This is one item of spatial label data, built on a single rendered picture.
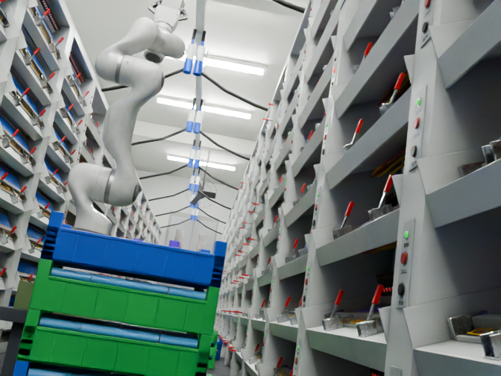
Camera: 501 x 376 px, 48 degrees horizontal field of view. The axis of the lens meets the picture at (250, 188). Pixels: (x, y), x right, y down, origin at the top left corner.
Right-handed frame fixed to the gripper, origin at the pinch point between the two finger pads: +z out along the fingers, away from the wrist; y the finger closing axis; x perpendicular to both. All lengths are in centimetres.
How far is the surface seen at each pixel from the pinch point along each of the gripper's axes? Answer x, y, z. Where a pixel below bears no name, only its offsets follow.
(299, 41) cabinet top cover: -38, 61, 31
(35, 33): -26, -58, -15
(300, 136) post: -2, 65, -49
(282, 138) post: -65, 65, -12
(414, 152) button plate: 120, 62, -126
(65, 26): -59, -59, 19
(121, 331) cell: 90, 26, -154
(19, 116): -41, -55, -50
